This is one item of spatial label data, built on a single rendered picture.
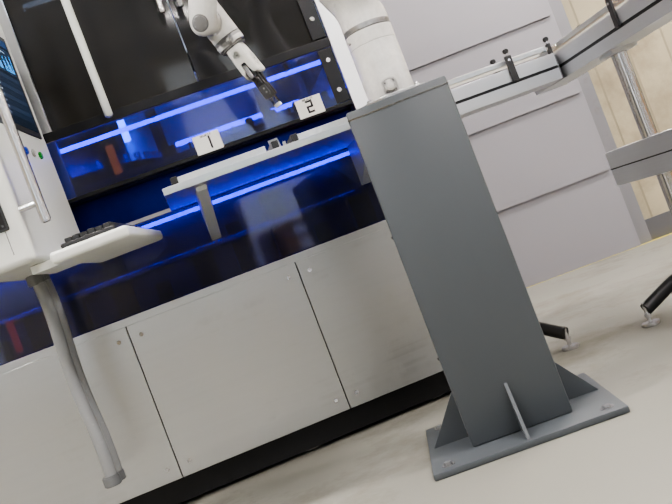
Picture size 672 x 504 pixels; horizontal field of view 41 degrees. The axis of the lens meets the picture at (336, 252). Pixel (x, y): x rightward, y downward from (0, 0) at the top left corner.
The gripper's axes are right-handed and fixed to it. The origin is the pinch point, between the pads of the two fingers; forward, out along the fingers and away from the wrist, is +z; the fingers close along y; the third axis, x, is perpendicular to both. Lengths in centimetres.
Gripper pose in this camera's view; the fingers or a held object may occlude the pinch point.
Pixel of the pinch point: (267, 90)
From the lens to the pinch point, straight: 259.1
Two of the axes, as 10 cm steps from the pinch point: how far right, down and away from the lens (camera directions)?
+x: -7.8, 5.8, 2.3
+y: 1.1, -2.4, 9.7
